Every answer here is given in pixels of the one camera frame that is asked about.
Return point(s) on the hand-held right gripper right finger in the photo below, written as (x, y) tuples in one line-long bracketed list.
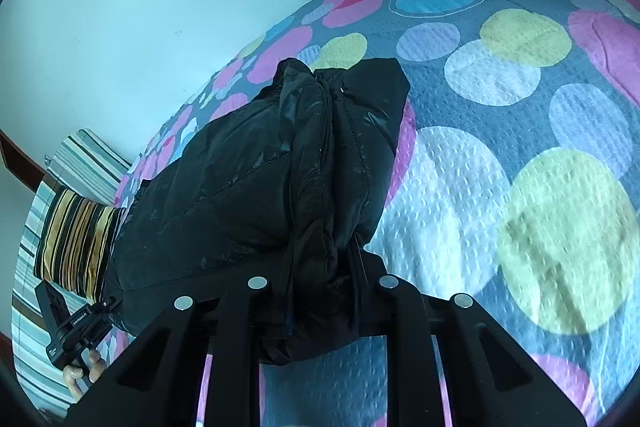
[(400, 322)]

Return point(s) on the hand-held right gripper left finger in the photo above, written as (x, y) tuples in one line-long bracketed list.
[(240, 322)]

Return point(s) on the black puffer jacket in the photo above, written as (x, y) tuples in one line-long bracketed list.
[(260, 187)]

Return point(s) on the person's left hand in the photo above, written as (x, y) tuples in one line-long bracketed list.
[(80, 374)]

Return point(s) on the striped yellow black pillow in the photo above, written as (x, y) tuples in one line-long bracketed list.
[(77, 244)]

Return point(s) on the striped padded headboard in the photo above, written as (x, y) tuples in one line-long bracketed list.
[(65, 167)]

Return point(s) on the brown wooden door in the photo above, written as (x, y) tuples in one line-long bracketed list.
[(17, 157)]

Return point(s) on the polka dot bed sheet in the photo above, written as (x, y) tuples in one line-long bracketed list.
[(500, 132)]

